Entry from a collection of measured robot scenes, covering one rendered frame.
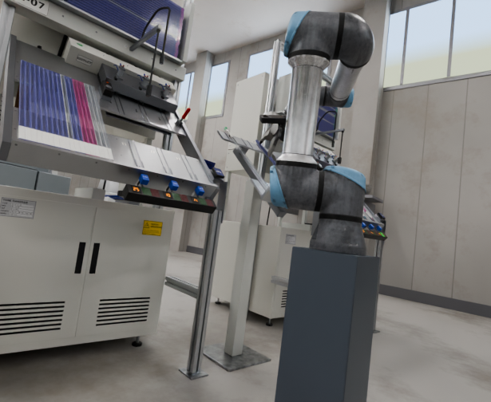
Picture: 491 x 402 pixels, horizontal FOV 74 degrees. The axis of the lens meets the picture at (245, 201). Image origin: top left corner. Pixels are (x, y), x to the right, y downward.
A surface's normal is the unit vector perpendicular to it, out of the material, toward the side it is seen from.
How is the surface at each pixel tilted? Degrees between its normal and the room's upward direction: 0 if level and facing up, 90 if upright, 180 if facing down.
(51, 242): 90
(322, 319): 90
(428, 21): 90
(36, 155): 133
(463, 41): 90
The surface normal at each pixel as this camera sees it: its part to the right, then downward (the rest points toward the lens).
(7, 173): 0.89, 0.08
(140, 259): 0.67, 0.03
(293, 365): -0.62, -0.15
